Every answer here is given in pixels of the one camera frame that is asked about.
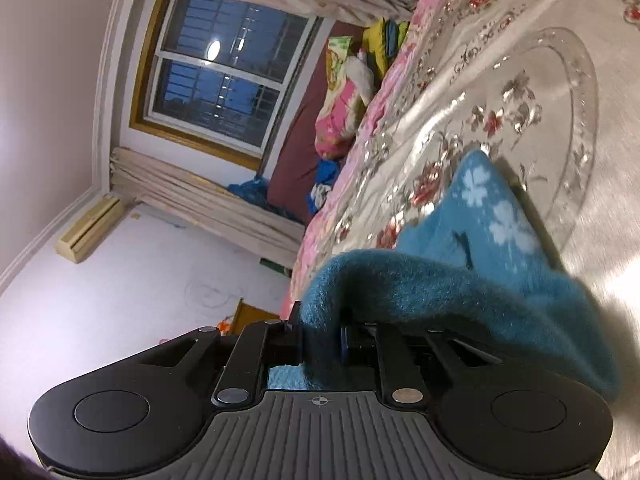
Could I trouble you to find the teal fleece garment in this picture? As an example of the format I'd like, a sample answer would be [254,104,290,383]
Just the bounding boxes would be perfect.
[267,151,620,401]

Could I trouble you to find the yellow blue folded clothes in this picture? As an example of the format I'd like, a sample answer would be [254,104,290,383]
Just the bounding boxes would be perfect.
[361,18,409,81]

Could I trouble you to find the wooden side desk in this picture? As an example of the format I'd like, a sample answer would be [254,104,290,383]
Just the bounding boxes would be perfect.
[222,299,280,336]

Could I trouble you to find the orange object on desk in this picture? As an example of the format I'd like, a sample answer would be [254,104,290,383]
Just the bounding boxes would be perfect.
[217,320,231,335]

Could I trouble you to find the blue plastic bag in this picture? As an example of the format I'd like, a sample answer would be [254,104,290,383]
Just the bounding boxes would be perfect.
[227,177,271,210]

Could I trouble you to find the left beige curtain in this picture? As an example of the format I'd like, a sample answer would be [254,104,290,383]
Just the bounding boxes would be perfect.
[111,148,304,268]

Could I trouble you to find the blue white crumpled garment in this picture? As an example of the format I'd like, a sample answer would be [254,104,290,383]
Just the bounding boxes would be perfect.
[306,159,341,214]

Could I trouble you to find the folded pink yellow quilt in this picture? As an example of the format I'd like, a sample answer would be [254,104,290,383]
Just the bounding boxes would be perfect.
[314,36,375,160]

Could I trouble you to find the pink floral quilt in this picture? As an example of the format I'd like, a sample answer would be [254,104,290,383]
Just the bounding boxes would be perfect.
[281,0,445,320]

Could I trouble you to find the window with metal bars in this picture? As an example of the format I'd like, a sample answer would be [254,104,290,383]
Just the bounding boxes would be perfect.
[128,0,326,174]

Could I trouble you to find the silver floral bedspread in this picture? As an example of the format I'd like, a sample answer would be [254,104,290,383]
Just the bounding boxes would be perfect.
[299,0,640,480]

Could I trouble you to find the green bottle by wall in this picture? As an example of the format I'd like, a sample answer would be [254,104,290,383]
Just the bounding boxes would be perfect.
[259,258,292,278]

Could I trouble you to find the beige wall air conditioner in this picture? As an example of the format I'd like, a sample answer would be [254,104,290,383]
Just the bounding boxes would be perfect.
[54,195,126,263]

